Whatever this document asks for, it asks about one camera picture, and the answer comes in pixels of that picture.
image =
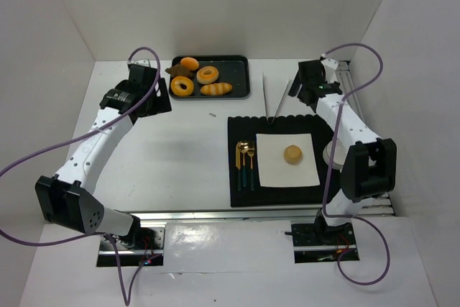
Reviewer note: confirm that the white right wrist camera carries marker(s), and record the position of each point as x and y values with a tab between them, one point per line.
330	66

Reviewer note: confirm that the pale glazed donut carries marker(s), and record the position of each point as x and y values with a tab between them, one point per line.
207	75

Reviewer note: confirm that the sugared orange donut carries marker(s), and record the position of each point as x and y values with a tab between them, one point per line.
182	86

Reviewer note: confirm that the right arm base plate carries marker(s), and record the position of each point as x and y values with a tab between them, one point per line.
311	247

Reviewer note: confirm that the white square plate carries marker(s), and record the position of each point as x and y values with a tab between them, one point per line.
275	171

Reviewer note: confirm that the black baking tray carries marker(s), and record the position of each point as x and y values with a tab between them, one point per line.
233	69

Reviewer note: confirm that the small beige round bread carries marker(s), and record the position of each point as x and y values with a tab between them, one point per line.
293	155

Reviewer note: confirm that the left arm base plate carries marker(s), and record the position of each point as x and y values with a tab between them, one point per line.
149	250

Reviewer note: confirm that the gold fork green handle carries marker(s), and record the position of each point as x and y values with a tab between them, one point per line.
251	153

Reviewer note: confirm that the right side aluminium rails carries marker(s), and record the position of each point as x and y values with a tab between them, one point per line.
346	80

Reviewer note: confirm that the orange round bun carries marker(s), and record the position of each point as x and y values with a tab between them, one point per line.
190	63

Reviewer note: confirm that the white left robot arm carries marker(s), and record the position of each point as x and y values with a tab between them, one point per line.
66	198

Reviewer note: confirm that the steel serving tongs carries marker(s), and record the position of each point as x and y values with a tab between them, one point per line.
271	118

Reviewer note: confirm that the aluminium table rail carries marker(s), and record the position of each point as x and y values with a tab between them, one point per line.
292	213

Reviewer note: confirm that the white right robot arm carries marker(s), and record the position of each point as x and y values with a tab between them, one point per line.
323	219

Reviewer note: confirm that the gold spoon green handle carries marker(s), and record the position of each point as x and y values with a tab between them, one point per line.
244	148

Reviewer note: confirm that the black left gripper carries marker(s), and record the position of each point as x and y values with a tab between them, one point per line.
162	95

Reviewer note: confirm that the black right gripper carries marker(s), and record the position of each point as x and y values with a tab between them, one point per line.
297	86

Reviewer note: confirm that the brown chocolate croissant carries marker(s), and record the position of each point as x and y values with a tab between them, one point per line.
179	70

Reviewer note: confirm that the black scalloped placemat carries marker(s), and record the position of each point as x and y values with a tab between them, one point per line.
245	129

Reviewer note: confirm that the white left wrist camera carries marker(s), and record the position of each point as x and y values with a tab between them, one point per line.
142	62

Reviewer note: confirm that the striped orange bread loaf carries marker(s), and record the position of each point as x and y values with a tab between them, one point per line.
216	89

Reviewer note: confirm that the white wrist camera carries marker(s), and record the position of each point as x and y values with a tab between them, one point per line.
330	66
142	62

